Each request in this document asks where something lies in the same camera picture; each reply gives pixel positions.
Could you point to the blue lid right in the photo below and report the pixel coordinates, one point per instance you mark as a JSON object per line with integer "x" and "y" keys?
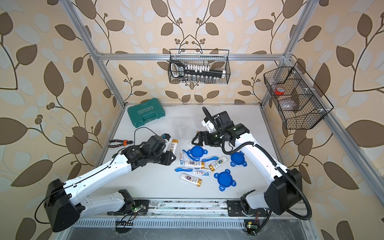
{"x": 238, "y": 159}

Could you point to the green plastic tool case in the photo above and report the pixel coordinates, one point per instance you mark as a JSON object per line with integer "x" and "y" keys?
{"x": 146, "y": 112}

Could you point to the black wire basket back wall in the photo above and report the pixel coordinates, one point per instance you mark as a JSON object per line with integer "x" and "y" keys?
{"x": 216, "y": 59}

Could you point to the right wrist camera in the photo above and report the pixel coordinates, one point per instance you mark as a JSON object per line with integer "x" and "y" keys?
{"x": 223, "y": 121}

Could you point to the black wire basket wall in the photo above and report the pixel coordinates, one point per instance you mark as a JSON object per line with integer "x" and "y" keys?
{"x": 304, "y": 103}
{"x": 216, "y": 59}

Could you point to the white bottle purple label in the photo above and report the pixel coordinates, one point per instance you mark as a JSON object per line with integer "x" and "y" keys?
{"x": 193, "y": 165}

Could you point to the aluminium frame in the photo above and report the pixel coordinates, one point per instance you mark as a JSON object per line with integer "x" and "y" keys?
{"x": 350, "y": 53}

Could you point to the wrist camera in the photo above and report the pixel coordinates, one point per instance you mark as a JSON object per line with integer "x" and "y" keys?
{"x": 223, "y": 121}
{"x": 156, "y": 145}

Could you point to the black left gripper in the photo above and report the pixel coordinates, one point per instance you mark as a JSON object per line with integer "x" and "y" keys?
{"x": 168, "y": 160}

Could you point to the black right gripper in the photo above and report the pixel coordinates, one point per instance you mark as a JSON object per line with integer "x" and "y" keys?
{"x": 207, "y": 141}

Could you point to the black socket wrench set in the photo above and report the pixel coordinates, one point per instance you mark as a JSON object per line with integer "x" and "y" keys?
{"x": 178, "y": 70}

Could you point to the white bottle angled gold cap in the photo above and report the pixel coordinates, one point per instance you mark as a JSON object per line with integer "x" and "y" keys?
{"x": 215, "y": 165}

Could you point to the blue lid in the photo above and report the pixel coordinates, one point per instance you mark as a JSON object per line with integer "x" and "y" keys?
{"x": 238, "y": 159}
{"x": 225, "y": 180}
{"x": 196, "y": 153}

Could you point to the toothpaste tube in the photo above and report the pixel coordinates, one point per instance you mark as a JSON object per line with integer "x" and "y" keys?
{"x": 182, "y": 158}
{"x": 202, "y": 173}

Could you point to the blue lid front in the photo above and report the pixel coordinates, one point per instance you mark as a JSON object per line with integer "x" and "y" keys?
{"x": 225, "y": 180}

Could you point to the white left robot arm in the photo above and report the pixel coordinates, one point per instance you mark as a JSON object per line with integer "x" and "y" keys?
{"x": 67, "y": 202}

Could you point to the orange black side cutters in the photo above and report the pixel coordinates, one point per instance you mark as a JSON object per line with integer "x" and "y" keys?
{"x": 119, "y": 143}

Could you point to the black wire basket right wall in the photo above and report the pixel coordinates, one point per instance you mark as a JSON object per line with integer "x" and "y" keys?
{"x": 304, "y": 103}

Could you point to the blue lid upper left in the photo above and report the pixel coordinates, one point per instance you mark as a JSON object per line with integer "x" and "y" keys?
{"x": 196, "y": 153}

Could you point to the front white bottle gold cap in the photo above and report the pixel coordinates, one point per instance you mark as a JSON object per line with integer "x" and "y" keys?
{"x": 192, "y": 180}

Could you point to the blue toothbrush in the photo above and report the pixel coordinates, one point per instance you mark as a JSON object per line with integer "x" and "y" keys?
{"x": 183, "y": 170}
{"x": 213, "y": 158}

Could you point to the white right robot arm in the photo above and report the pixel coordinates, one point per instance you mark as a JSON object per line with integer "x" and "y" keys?
{"x": 285, "y": 191}

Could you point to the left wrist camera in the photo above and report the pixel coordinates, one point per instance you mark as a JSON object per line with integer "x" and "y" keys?
{"x": 156, "y": 145}

